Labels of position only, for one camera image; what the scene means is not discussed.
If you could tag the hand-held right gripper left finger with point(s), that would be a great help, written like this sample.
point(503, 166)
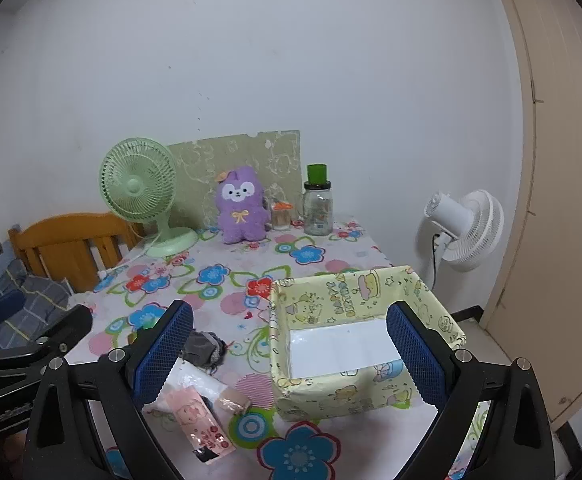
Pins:
point(163, 355)

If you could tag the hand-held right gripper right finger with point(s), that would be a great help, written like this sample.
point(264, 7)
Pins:
point(418, 360)

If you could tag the white tissue packet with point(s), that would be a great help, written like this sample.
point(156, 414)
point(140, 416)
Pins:
point(191, 380)

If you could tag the dark cloth bundle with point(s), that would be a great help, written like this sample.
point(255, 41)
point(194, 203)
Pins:
point(203, 350)

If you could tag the pink packet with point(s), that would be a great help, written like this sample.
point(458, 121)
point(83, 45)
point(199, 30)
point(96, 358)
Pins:
point(196, 420)

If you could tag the small beige packet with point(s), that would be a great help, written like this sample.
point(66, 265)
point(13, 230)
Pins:
point(233, 400)

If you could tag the yellow cartoon print box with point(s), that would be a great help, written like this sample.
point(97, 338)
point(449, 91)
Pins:
point(331, 400)

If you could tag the blue plaid blanket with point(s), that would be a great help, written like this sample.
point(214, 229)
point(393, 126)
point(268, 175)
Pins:
point(36, 295)

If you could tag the black metal bar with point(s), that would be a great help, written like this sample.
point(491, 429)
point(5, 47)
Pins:
point(466, 314)

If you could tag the wooden chair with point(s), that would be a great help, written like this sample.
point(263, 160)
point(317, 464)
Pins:
point(66, 232)

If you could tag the white standing fan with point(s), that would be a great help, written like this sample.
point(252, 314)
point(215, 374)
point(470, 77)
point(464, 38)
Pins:
point(471, 230)

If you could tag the purple plush toy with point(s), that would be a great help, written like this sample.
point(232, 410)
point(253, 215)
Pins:
point(241, 220)

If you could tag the green desk fan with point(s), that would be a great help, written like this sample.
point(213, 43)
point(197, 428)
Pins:
point(136, 185)

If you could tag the toothpick jar with orange lid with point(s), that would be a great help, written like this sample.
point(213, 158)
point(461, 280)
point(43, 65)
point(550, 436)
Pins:
point(281, 220)

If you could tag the glass jar with green lid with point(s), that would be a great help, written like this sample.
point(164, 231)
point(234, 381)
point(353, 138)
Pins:
point(317, 210)

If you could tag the green patterned board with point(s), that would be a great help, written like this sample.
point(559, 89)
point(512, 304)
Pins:
point(206, 160)

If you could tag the beige wooden door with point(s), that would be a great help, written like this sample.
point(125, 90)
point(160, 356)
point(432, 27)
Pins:
point(561, 160)

